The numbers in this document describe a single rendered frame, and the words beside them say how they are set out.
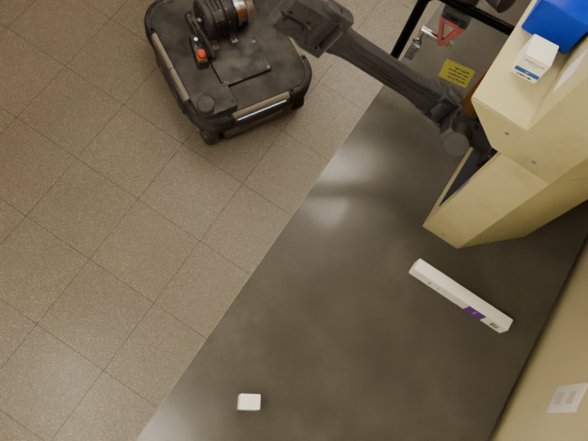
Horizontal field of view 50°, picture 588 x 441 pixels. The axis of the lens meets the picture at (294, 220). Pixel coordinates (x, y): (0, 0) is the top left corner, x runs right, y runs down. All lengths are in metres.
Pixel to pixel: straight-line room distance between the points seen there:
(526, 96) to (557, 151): 0.12
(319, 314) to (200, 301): 1.01
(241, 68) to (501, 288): 1.39
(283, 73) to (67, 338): 1.33
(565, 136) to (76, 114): 2.09
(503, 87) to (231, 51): 1.58
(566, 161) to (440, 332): 0.61
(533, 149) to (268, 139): 1.67
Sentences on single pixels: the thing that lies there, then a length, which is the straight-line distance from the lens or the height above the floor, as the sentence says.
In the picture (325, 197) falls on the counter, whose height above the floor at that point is 0.94.
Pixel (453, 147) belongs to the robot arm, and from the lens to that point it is 1.49.
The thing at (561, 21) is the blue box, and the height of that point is 1.58.
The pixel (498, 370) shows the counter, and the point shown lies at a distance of 1.72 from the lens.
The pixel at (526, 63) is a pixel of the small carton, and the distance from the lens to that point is 1.26.
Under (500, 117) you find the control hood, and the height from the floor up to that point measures 1.50.
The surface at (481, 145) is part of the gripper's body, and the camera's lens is 1.56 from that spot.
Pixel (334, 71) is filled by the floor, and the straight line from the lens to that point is 2.98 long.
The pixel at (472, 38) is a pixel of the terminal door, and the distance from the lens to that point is 1.56.
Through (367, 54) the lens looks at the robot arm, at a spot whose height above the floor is 1.37.
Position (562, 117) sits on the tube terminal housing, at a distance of 1.18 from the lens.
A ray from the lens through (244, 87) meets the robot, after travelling 2.60.
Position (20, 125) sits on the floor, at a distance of 2.86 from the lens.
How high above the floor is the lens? 2.49
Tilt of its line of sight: 70 degrees down
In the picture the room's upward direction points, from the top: 24 degrees clockwise
